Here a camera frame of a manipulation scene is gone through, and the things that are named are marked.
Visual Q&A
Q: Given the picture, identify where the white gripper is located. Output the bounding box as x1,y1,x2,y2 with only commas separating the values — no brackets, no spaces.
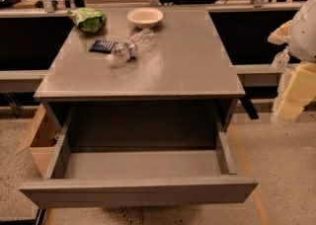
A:
268,0,316,124

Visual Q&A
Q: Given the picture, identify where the clear plastic water bottle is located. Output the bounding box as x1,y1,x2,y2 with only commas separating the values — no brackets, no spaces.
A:
106,29,154,65

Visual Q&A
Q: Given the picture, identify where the clear sanitizer pump bottle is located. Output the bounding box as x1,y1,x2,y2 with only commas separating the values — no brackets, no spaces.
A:
272,47,290,71

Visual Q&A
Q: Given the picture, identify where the grey drawer cabinet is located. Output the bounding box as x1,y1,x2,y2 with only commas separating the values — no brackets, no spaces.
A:
35,6,244,123

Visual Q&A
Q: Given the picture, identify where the open grey top drawer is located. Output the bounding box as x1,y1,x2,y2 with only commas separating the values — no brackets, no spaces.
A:
20,101,258,209

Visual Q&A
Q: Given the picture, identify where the white paper bowl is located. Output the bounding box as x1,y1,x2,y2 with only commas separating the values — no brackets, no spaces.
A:
127,8,164,29

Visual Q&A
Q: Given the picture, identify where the dark blue snack packet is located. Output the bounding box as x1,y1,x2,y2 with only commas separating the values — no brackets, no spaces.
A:
89,39,117,53

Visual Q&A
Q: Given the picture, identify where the green chip bag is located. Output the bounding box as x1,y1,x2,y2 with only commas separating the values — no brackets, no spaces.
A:
66,7,106,33

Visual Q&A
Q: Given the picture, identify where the cardboard box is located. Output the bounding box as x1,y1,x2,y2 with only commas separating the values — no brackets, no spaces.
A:
15,105,60,178

